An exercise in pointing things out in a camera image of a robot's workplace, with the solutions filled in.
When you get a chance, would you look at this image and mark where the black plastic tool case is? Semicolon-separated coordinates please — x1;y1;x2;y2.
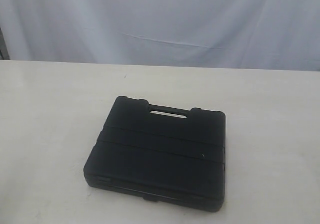
83;96;226;201

